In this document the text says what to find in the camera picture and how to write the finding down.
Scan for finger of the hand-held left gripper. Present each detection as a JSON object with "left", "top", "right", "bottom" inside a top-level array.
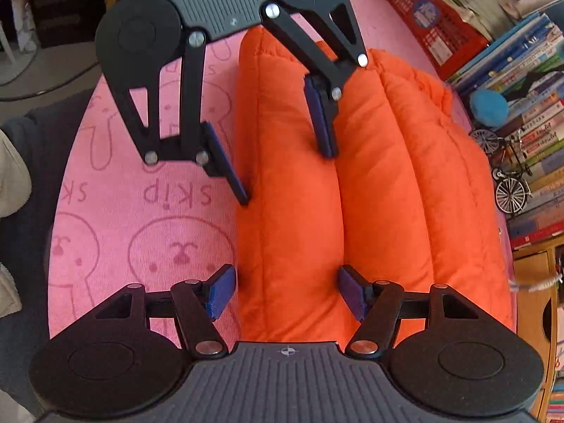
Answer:
[
  {"left": 260, "top": 1, "right": 369, "bottom": 159},
  {"left": 108, "top": 30, "right": 252, "bottom": 206}
]

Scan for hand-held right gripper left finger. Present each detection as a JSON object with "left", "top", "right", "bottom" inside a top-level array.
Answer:
[{"left": 94, "top": 263, "right": 239, "bottom": 359}]

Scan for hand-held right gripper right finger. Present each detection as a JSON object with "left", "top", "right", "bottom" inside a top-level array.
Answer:
[{"left": 337, "top": 264, "right": 481, "bottom": 359}]

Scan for orange puffer jacket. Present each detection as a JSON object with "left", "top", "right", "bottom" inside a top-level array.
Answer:
[{"left": 235, "top": 26, "right": 516, "bottom": 345}]

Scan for dark cabinet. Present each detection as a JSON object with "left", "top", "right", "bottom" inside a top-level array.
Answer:
[{"left": 24, "top": 0, "right": 106, "bottom": 49}]

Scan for red plastic crate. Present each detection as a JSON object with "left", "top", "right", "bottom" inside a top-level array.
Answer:
[{"left": 383, "top": 0, "right": 491, "bottom": 82}]

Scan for round blue plush ball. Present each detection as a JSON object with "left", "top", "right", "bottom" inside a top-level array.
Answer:
[{"left": 469, "top": 89, "right": 510, "bottom": 126}]

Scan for wooden drawer organizer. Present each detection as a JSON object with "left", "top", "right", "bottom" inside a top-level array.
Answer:
[{"left": 513, "top": 244, "right": 564, "bottom": 410}]

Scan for miniature bicycle model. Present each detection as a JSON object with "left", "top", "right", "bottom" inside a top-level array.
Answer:
[{"left": 469, "top": 128, "right": 534, "bottom": 216}]

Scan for row of tall blue books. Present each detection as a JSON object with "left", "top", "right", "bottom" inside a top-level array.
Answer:
[{"left": 445, "top": 11, "right": 564, "bottom": 95}]

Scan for dark grey cloth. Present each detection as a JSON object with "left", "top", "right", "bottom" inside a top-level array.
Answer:
[{"left": 0, "top": 90, "right": 95, "bottom": 423}]

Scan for person's white coat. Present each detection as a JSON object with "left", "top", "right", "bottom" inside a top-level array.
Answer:
[{"left": 0, "top": 128, "right": 33, "bottom": 318}]

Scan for row of colourful picture books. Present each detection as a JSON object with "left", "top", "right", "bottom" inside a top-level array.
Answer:
[{"left": 493, "top": 64, "right": 564, "bottom": 250}]

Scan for white rolled poster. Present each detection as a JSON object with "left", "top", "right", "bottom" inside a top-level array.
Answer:
[{"left": 515, "top": 0, "right": 564, "bottom": 17}]

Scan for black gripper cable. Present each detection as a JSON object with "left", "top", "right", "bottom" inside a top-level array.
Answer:
[{"left": 0, "top": 59, "right": 104, "bottom": 102}]

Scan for white charging cable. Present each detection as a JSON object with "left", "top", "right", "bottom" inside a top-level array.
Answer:
[{"left": 509, "top": 272, "right": 564, "bottom": 294}]

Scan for black fabric strap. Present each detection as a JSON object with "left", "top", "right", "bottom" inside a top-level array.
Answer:
[{"left": 502, "top": 68, "right": 564, "bottom": 103}]

